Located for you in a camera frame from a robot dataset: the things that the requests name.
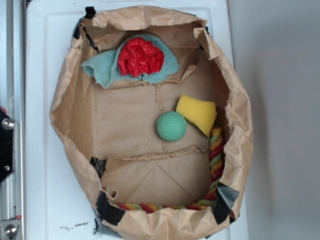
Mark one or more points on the red paper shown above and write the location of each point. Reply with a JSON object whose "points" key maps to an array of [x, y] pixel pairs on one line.
{"points": [[139, 56]]}

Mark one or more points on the green dimpled ball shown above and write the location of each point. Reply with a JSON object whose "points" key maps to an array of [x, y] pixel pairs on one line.
{"points": [[171, 126]]}

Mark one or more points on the brown paper bag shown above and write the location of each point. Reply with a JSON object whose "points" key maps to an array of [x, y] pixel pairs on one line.
{"points": [[141, 186]]}

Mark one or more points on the yellow sponge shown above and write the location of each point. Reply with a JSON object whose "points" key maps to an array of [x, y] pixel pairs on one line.
{"points": [[198, 112]]}

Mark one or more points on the teal cloth rag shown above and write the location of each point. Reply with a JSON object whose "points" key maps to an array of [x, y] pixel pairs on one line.
{"points": [[104, 66]]}

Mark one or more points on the white plastic tray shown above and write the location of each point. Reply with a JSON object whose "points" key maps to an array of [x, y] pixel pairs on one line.
{"points": [[55, 206]]}

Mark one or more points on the black metal bracket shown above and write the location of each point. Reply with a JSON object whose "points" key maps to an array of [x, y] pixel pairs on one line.
{"points": [[7, 162]]}

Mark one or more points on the aluminium frame rail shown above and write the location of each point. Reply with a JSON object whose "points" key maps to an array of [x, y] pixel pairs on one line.
{"points": [[12, 98]]}

